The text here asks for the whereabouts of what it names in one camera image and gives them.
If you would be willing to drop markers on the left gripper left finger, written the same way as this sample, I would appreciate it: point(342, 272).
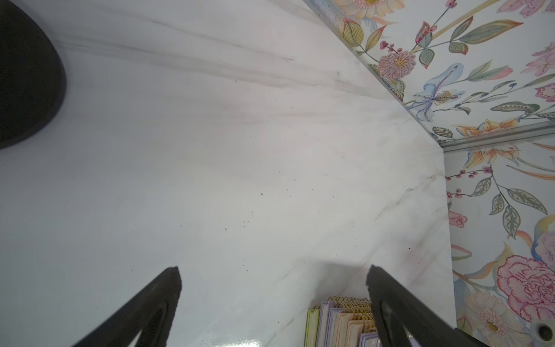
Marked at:
point(146, 319)

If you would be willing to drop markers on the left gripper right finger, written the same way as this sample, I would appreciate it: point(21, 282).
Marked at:
point(401, 319)

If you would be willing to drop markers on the purple calendar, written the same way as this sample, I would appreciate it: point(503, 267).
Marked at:
point(332, 332)
point(324, 316)
point(371, 339)

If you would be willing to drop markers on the peach calendar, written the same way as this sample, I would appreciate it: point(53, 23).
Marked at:
point(344, 319)
point(355, 329)

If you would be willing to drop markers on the yellow-green calendar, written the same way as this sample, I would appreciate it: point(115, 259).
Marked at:
point(312, 326)

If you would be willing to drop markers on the blue microphone on stand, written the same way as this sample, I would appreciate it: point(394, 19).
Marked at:
point(33, 78)

